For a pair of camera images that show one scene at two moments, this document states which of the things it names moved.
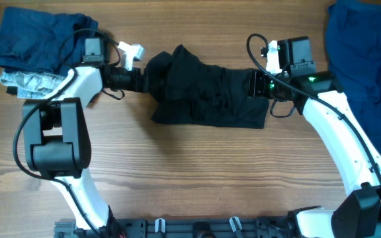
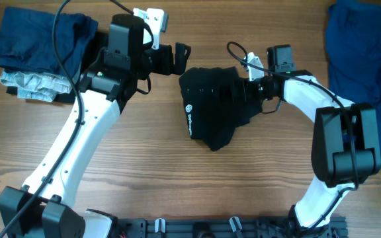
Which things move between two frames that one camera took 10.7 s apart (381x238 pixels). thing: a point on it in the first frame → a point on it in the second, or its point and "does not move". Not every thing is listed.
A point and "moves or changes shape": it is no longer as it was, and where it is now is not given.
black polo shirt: x=189 y=91 moves or changes shape
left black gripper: x=135 y=86 → x=163 y=66
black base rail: x=183 y=227 does not move
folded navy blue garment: x=34 y=41 does not move
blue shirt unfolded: x=365 y=46 does not move
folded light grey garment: x=29 y=86 does not move
